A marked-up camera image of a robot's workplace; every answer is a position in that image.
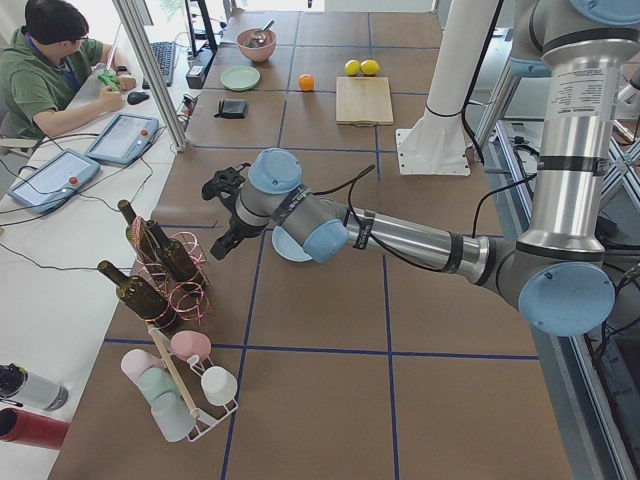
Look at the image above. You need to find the white cup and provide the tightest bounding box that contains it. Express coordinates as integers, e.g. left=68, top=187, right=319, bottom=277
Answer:
left=201, top=366, right=238, bottom=406

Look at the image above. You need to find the yellow lemon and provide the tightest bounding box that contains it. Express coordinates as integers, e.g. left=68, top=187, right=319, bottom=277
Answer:
left=360, top=59, right=380, bottom=76
left=344, top=59, right=361, bottom=76

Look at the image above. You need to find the front dark wine bottle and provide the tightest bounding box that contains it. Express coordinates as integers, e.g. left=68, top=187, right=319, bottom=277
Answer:
left=97, top=260, right=182, bottom=334

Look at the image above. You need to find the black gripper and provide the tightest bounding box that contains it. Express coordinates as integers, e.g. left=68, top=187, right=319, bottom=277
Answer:
left=210, top=210, right=266, bottom=258

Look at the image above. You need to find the right yellow lemon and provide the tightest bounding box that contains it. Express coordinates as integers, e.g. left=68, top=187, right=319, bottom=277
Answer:
left=360, top=59, right=380, bottom=76

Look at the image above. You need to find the rear dark wine bottle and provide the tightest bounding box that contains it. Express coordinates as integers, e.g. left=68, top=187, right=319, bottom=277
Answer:
left=117, top=199, right=159, bottom=265

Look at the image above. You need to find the middle dark wine bottle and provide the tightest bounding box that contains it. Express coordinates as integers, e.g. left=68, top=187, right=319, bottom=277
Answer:
left=146, top=219, right=206, bottom=291

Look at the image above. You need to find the near blue teach pendant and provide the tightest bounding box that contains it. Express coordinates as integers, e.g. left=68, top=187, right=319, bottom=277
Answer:
left=8, top=149, right=100, bottom=214

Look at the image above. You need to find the orange fruit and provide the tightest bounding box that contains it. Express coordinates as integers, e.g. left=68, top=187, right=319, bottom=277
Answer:
left=298, top=74, right=315, bottom=92

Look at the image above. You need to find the copper wire bottle rack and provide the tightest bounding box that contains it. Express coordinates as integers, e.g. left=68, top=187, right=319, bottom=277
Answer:
left=126, top=216, right=211, bottom=324

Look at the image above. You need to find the black computer mouse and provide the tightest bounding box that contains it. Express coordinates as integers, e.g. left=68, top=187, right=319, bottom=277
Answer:
left=127, top=91, right=150, bottom=105

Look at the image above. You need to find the seated person green shirt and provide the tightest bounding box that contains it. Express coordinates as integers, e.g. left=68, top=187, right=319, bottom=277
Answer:
left=1, top=1, right=137, bottom=139

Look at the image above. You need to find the pink cup on top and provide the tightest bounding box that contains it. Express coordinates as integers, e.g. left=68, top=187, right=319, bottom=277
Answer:
left=170, top=330, right=211, bottom=361

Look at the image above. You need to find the blue teach pendant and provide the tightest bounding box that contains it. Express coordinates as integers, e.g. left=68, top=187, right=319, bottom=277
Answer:
left=85, top=113, right=159, bottom=166
left=8, top=149, right=100, bottom=214

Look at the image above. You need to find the red water bottle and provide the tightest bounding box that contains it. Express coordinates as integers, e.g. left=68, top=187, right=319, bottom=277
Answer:
left=1, top=408, right=70, bottom=450

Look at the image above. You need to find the white wire cup rack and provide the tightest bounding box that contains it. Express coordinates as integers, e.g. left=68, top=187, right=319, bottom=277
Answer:
left=148, top=328, right=239, bottom=443

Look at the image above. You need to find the light blue plate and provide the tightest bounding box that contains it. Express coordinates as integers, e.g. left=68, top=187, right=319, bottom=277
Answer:
left=271, top=226, right=312, bottom=263

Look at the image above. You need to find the light blue grey cup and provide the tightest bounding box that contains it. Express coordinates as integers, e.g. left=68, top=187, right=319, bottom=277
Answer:
left=151, top=392, right=196, bottom=442

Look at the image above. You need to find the aluminium frame post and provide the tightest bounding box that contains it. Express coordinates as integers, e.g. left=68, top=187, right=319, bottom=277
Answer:
left=113, top=0, right=188, bottom=152

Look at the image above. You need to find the pale pink cup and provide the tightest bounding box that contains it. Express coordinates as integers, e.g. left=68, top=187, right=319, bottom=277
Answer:
left=120, top=349, right=165, bottom=383

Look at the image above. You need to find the dark wine bottle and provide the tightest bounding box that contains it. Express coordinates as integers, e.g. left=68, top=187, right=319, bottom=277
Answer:
left=146, top=219, right=206, bottom=291
left=97, top=260, right=182, bottom=334
left=117, top=199, right=159, bottom=265

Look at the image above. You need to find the left yellow lemon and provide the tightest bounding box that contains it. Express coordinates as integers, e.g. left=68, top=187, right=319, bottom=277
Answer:
left=344, top=59, right=361, bottom=76

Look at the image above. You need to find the mint green cup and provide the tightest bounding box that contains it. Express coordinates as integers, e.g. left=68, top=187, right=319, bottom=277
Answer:
left=136, top=367, right=179, bottom=404

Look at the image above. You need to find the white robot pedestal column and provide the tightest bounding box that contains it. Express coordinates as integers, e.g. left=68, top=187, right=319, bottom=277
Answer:
left=396, top=0, right=502, bottom=176

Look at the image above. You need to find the light green plate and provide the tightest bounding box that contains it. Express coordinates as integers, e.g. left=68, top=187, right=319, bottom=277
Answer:
left=220, top=66, right=261, bottom=92

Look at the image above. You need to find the black keyboard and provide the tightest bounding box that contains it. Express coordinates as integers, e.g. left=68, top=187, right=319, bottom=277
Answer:
left=150, top=41, right=176, bottom=86

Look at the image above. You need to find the bamboo cutting board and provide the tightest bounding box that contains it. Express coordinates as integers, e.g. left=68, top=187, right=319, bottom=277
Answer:
left=336, top=77, right=394, bottom=125

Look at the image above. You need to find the metal scoop spoon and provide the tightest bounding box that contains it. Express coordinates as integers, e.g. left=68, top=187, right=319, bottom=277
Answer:
left=245, top=19, right=275, bottom=48

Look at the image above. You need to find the pink bowl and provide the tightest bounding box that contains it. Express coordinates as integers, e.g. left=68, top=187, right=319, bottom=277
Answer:
left=236, top=28, right=276, bottom=63

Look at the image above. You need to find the grey water bottle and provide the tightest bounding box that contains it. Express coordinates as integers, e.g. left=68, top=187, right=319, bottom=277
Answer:
left=1, top=363, right=69, bottom=411

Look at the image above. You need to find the folded dark grey cloth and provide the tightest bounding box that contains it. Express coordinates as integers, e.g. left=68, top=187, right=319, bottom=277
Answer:
left=214, top=99, right=248, bottom=119

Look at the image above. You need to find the far blue teach pendant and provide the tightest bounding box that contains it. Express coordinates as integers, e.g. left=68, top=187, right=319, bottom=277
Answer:
left=85, top=113, right=159, bottom=166

